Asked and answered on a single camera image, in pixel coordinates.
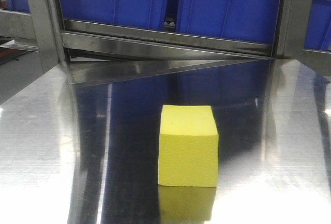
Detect stainless steel shelf frame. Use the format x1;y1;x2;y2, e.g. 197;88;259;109
1;0;330;83

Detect yellow foam block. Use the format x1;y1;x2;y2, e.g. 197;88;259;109
158;104;219;188

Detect blue plastic bin right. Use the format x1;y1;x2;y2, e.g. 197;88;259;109
304;0;330;51

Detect blue plastic bin middle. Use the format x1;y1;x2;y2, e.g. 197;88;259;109
176;0;280;44

